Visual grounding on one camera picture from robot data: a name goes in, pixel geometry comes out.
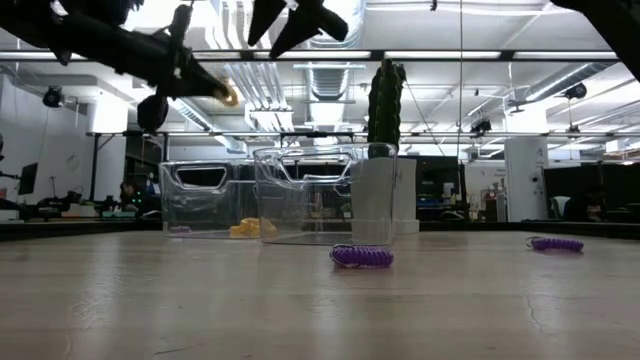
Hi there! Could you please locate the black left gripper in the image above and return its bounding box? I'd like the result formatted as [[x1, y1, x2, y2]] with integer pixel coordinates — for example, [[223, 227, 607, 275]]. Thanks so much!
[[137, 2, 231, 132]]

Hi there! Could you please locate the green cactus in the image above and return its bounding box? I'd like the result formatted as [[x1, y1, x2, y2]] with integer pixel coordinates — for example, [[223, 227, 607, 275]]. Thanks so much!
[[367, 58, 407, 160]]

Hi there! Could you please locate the person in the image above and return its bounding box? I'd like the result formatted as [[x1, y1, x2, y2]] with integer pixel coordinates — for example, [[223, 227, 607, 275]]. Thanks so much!
[[564, 187, 609, 223], [118, 180, 146, 214]]

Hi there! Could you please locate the clear plastic bin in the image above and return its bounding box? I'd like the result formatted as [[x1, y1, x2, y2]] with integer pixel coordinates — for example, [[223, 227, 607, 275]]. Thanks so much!
[[252, 143, 399, 247], [158, 159, 261, 240]]

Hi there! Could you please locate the black overhead beam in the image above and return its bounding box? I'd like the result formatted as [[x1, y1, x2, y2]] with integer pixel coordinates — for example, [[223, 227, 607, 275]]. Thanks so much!
[[0, 48, 640, 63]]

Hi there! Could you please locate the black ceiling spotlight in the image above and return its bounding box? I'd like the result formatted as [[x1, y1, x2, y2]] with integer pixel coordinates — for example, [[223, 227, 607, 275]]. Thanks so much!
[[42, 85, 65, 109], [564, 82, 589, 101]]

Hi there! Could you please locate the black monitor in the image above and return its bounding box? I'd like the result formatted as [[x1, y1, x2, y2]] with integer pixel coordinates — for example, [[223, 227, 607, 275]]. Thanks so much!
[[18, 162, 39, 195]]

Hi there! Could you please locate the white hexagonal plant pot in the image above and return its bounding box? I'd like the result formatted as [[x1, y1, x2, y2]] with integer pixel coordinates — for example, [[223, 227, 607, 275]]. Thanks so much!
[[349, 157, 420, 236]]

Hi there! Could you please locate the white pillar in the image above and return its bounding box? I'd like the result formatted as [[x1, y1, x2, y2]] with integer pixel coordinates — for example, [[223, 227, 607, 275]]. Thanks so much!
[[503, 137, 550, 223]]

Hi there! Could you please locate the silver ventilation duct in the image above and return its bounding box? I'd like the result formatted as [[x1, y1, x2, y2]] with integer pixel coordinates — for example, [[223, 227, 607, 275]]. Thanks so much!
[[297, 0, 367, 126]]

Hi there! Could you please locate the thin hanging cord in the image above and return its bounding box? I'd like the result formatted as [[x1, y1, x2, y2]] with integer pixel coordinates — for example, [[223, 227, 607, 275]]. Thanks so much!
[[457, 0, 464, 161]]

